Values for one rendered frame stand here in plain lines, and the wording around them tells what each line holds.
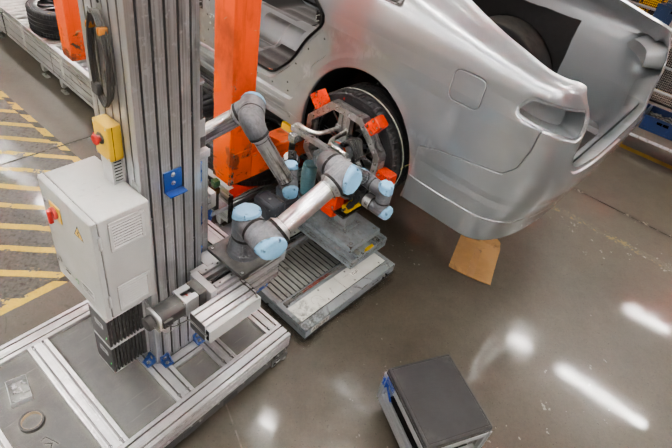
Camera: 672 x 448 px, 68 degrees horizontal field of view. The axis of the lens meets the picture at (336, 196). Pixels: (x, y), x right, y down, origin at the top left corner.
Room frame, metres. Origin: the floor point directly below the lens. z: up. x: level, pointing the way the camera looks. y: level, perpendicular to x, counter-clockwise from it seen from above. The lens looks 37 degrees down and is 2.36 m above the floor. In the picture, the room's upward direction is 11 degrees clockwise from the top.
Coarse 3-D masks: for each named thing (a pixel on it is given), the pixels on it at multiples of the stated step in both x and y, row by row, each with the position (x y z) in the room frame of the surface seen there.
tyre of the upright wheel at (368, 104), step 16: (336, 96) 2.55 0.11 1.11; (352, 96) 2.49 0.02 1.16; (368, 96) 2.49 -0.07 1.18; (384, 96) 2.54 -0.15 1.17; (368, 112) 2.41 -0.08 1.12; (384, 112) 2.41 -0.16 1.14; (400, 112) 2.48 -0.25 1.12; (400, 128) 2.40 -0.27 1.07; (384, 144) 2.33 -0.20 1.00; (400, 144) 2.35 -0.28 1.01; (400, 160) 2.33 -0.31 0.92; (400, 176) 2.36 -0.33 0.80
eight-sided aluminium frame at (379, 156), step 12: (324, 108) 2.49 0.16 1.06; (336, 108) 2.44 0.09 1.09; (348, 108) 2.46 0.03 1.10; (312, 120) 2.53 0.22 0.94; (360, 120) 2.33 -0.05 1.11; (312, 144) 2.56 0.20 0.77; (372, 144) 2.28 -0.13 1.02; (312, 156) 2.51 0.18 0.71; (384, 156) 2.27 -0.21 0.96; (372, 168) 2.25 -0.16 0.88
